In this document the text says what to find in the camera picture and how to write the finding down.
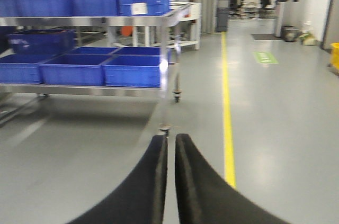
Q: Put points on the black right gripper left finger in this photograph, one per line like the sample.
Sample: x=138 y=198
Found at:
x=140 y=197

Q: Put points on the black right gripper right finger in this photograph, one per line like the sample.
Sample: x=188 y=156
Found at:
x=203 y=196

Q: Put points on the blue bin cart front right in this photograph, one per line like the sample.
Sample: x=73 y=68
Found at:
x=131 y=69

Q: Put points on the blue bin cart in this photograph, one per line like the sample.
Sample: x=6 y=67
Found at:
x=22 y=69
x=79 y=67
x=131 y=69

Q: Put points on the blue bin cart front middle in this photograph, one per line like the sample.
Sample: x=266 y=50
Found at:
x=79 y=67

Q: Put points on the blue bin cart front left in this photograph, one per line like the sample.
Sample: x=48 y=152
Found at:
x=22 y=69

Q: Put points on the gray trash bin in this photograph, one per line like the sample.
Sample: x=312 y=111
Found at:
x=222 y=12

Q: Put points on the stainless steel cart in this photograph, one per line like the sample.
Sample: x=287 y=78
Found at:
x=164 y=21

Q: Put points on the white metal table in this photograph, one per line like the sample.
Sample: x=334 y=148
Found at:
x=190 y=28

